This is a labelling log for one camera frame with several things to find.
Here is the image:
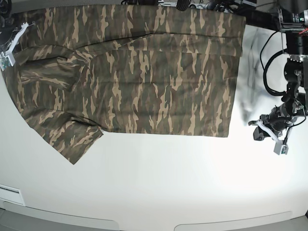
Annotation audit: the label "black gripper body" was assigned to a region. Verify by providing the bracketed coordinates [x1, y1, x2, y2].
[263, 105, 293, 137]

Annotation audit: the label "camouflage T-shirt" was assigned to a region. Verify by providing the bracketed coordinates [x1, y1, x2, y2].
[3, 4, 246, 164]

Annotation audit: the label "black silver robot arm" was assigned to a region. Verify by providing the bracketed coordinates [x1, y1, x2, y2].
[249, 0, 308, 141]
[0, 0, 21, 52]

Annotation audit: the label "white label plate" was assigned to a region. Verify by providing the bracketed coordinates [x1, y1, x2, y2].
[0, 185, 25, 206]

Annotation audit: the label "background cables and equipment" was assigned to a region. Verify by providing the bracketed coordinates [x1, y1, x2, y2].
[120, 0, 280, 25]

